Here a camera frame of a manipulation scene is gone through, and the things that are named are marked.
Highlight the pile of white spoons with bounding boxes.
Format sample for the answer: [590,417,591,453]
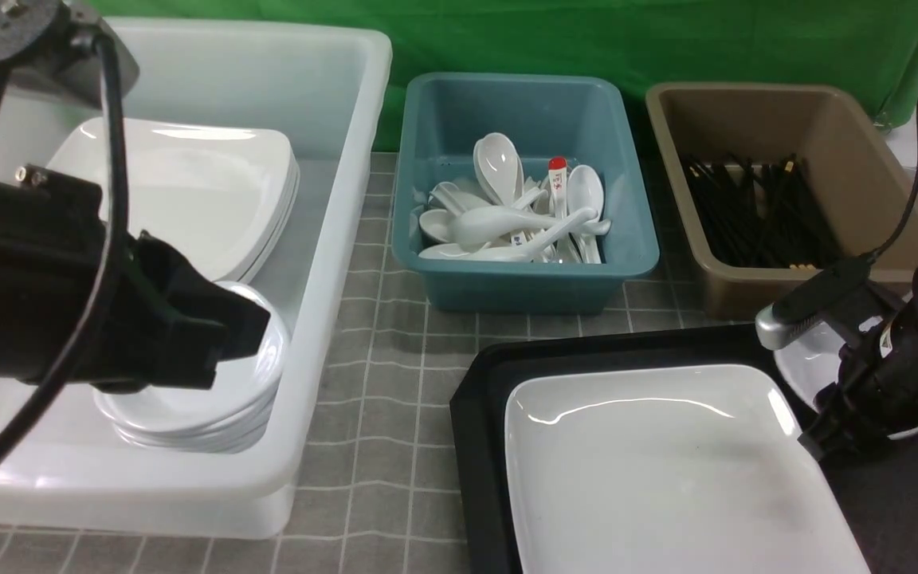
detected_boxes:
[418,133,612,265]

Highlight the stack of white bowls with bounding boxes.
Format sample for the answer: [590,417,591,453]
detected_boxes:
[94,377,278,454]

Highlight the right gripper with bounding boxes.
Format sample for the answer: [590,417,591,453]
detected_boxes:
[800,297,918,461]

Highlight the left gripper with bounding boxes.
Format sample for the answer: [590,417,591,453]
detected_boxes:
[0,1,270,393]

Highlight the large white plastic bin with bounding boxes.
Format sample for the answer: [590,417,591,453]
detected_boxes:
[0,16,392,539]

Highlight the grey checked tablecloth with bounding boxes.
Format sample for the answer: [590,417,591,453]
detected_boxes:
[0,153,918,574]

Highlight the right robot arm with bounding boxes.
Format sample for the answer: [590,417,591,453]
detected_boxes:
[776,254,918,461]

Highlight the teal plastic bin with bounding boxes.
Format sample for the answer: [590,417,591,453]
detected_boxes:
[392,73,660,315]

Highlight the red tipped white spoon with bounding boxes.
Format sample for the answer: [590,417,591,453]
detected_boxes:
[547,156,568,219]

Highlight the green cloth backdrop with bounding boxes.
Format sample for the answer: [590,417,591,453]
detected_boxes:
[95,1,918,151]

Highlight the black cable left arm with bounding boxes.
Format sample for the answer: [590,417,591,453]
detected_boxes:
[0,32,129,511]

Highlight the brown plastic bin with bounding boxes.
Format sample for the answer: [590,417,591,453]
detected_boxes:
[645,81,912,320]

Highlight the stack of white plates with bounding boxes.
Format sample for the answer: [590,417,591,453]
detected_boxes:
[45,117,300,284]

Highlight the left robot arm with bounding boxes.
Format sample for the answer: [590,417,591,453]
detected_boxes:
[0,1,271,395]

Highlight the white square rice plate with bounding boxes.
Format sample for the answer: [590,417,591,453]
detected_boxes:
[504,364,869,573]

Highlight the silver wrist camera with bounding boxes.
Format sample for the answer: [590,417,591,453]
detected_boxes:
[755,257,874,352]

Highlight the pile of black chopsticks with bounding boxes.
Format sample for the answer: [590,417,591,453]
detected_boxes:
[679,154,845,271]

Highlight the white soup spoon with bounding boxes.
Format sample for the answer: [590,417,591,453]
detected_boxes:
[447,206,564,245]

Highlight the black serving tray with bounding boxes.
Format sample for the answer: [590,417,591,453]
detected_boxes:
[449,324,918,573]

